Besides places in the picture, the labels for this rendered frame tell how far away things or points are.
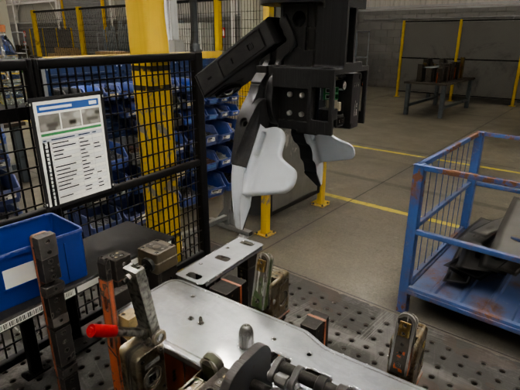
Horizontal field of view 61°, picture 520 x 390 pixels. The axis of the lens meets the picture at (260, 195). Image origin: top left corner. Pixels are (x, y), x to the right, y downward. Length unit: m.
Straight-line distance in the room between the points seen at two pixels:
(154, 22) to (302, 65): 1.21
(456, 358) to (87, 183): 1.21
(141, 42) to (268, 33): 1.19
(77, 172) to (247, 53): 1.01
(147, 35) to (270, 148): 1.21
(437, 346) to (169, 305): 0.85
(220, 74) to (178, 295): 0.77
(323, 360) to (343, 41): 0.69
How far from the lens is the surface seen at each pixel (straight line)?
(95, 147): 1.40
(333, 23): 0.38
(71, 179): 1.37
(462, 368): 1.49
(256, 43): 0.41
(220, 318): 1.04
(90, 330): 0.81
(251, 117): 0.37
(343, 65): 0.37
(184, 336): 1.00
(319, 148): 0.48
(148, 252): 1.23
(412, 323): 0.92
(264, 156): 0.38
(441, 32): 12.96
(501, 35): 12.59
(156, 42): 1.58
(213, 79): 0.45
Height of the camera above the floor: 1.60
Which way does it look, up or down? 20 degrees down
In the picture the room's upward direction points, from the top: straight up
